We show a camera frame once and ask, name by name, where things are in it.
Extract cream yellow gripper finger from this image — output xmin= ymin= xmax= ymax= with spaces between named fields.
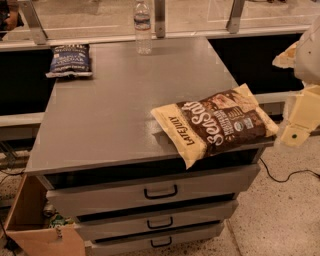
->
xmin=280 ymin=85 xmax=320 ymax=147

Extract clear plastic water bottle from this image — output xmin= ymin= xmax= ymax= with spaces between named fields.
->
xmin=133 ymin=0 xmax=152 ymax=55

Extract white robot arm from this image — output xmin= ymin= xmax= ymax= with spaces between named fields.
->
xmin=280 ymin=17 xmax=320 ymax=147

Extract brown Late July chip bag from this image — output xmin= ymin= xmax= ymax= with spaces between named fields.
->
xmin=151 ymin=84 xmax=279 ymax=168

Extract blue chip bag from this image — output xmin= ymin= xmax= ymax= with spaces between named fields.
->
xmin=46 ymin=44 xmax=92 ymax=78

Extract grey drawer cabinet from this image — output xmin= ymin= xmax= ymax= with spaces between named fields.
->
xmin=24 ymin=36 xmax=276 ymax=256

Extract middle grey drawer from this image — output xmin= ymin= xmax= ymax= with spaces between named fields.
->
xmin=75 ymin=200 xmax=238 ymax=241

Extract grey drawer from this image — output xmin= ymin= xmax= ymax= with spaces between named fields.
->
xmin=75 ymin=200 xmax=238 ymax=241
xmin=91 ymin=221 xmax=224 ymax=256
xmin=47 ymin=164 xmax=260 ymax=216

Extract top grey drawer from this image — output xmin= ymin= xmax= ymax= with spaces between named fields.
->
xmin=47 ymin=164 xmax=260 ymax=216

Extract bottom grey drawer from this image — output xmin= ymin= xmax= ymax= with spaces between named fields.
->
xmin=91 ymin=221 xmax=224 ymax=256

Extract green items in box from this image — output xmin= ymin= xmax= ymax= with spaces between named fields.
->
xmin=43 ymin=202 xmax=74 ymax=228

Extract cardboard box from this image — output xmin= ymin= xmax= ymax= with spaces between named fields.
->
xmin=5 ymin=175 xmax=86 ymax=256

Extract person in background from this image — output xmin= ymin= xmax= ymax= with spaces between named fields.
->
xmin=0 ymin=0 xmax=24 ymax=31

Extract black floor cable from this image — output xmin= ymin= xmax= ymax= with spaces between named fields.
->
xmin=259 ymin=157 xmax=320 ymax=184

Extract right metal railing post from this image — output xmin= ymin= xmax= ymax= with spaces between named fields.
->
xmin=226 ymin=0 xmax=246 ymax=34

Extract metal railing post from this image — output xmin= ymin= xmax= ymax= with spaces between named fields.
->
xmin=226 ymin=0 xmax=246 ymax=34
xmin=154 ymin=0 xmax=166 ymax=38
xmin=18 ymin=0 xmax=47 ymax=45

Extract middle metal railing post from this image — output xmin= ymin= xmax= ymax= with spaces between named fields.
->
xmin=154 ymin=0 xmax=166 ymax=38

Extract left metal railing post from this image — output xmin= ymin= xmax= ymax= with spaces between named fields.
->
xmin=18 ymin=0 xmax=47 ymax=45

